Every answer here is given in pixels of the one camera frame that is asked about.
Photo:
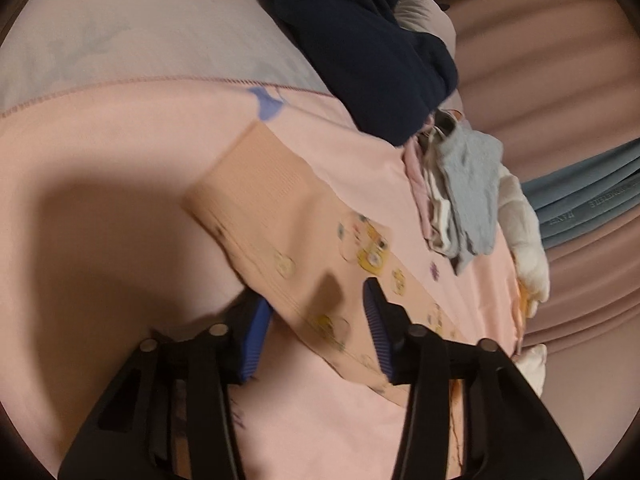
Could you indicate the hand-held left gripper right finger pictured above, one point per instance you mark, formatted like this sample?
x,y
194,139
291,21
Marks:
x,y
375,330

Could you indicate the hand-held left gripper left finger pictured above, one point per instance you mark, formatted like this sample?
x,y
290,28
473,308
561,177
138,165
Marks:
x,y
255,340

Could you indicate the pale grey pillow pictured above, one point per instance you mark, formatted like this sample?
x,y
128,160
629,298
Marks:
x,y
417,5

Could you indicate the pink small garment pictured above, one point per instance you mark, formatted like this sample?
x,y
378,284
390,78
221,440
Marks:
x,y
416,180

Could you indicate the pale lilac quilt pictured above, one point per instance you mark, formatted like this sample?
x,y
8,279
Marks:
x,y
150,35

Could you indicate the white striped small garment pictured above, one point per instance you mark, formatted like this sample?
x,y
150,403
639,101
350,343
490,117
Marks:
x,y
437,210

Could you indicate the pink printed blanket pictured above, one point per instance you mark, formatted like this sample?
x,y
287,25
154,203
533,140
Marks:
x,y
150,135

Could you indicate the cream garment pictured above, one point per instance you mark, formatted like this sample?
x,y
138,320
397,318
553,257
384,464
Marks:
x,y
532,365

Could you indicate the navy garment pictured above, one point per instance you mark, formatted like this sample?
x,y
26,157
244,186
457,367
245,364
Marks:
x,y
360,50

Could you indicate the grey small garment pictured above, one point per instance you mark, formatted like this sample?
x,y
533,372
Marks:
x,y
472,185

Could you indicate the blue-grey ribbed fabric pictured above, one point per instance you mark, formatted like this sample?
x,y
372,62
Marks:
x,y
585,200

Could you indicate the pink curtain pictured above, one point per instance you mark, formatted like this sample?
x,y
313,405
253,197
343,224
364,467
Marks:
x,y
550,85

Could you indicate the white garment with orange trim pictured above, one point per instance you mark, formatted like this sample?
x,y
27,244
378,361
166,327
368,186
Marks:
x,y
522,230

